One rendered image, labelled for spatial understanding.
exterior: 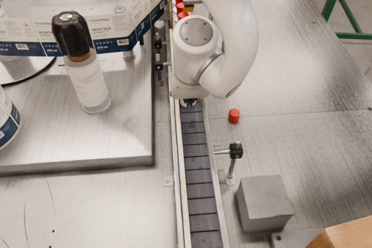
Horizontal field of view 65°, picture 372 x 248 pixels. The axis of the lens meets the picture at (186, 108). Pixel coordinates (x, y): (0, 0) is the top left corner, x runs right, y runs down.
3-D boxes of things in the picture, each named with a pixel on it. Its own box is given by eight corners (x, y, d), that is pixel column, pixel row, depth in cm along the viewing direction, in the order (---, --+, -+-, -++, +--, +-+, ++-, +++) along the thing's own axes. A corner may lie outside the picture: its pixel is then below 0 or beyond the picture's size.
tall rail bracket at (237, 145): (207, 172, 80) (211, 137, 67) (234, 170, 80) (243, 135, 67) (209, 183, 77) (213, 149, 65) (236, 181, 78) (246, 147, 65)
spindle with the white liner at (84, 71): (83, 93, 92) (50, 6, 69) (112, 91, 93) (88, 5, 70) (78, 115, 86) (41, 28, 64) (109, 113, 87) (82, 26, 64)
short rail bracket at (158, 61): (155, 78, 104) (153, 51, 95) (164, 77, 104) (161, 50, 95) (155, 84, 102) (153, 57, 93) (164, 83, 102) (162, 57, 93)
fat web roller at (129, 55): (123, 52, 105) (113, 5, 91) (135, 52, 105) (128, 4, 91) (122, 61, 102) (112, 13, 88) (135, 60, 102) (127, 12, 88)
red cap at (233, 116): (225, 118, 92) (226, 111, 89) (233, 113, 93) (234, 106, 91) (233, 124, 90) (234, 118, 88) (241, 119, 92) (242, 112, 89)
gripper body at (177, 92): (212, 56, 68) (207, 78, 79) (168, 58, 68) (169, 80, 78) (216, 85, 66) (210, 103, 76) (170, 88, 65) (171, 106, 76)
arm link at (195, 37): (221, 70, 65) (192, 44, 67) (232, 35, 52) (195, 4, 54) (195, 94, 62) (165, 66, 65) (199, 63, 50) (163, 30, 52)
